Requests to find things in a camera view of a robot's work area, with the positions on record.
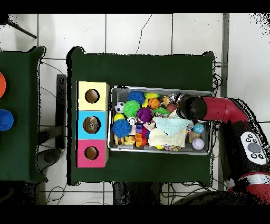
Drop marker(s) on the black tripod leg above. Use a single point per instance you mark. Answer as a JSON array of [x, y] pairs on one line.
[[23, 30]]

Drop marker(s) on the orange bowl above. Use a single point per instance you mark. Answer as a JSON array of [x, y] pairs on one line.
[[2, 84]]

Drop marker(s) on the dark green side tablecloth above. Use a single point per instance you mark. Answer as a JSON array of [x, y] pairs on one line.
[[21, 148]]

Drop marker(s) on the green koosh ball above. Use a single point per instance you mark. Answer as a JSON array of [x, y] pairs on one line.
[[131, 108]]

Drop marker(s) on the cream knitted cloth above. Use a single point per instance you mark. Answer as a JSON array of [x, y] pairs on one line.
[[166, 138]]

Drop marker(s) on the large blue koosh ball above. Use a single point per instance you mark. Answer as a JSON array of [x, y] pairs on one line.
[[121, 128]]

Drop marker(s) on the crushed red silver can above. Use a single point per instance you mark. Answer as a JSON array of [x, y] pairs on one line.
[[174, 96]]

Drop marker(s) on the mint knitted cloth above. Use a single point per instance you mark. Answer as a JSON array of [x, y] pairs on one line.
[[172, 125]]

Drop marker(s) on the wooden box with three holes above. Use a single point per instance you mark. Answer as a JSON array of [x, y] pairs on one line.
[[101, 126]]

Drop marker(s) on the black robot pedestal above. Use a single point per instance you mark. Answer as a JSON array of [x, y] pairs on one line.
[[130, 194]]

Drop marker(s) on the purple spiky toy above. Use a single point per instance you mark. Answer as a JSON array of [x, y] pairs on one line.
[[144, 115]]

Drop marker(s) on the orange basketball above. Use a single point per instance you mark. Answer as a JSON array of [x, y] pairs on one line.
[[153, 103]]

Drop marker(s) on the white baseball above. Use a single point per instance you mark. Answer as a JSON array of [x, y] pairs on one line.
[[198, 144]]

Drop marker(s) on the blue bowl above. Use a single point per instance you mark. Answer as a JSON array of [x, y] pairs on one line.
[[6, 120]]

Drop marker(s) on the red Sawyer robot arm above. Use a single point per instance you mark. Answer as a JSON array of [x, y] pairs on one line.
[[219, 109]]

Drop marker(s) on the black and white soccer ball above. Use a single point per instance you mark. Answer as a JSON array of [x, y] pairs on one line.
[[119, 107]]

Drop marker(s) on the black upright panel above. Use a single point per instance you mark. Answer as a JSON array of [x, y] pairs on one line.
[[61, 105]]

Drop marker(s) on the small blue koosh ball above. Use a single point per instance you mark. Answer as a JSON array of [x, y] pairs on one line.
[[136, 97]]

